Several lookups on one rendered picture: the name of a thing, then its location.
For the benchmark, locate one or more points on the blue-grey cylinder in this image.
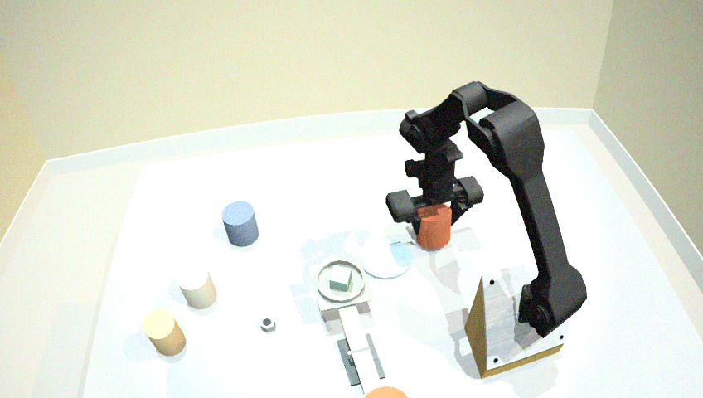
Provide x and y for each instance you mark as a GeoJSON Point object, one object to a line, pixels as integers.
{"type": "Point", "coordinates": [240, 223]}

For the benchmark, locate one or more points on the orange cylinder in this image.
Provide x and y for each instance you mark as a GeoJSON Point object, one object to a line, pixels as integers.
{"type": "Point", "coordinates": [386, 392]}

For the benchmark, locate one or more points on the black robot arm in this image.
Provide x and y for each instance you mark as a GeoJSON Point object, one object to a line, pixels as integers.
{"type": "Point", "coordinates": [511, 138]}

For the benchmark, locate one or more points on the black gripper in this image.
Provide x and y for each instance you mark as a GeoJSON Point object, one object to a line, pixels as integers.
{"type": "Point", "coordinates": [463, 193]}

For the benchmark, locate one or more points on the grey hex nut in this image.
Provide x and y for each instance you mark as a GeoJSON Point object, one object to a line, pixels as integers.
{"type": "Point", "coordinates": [267, 324]}

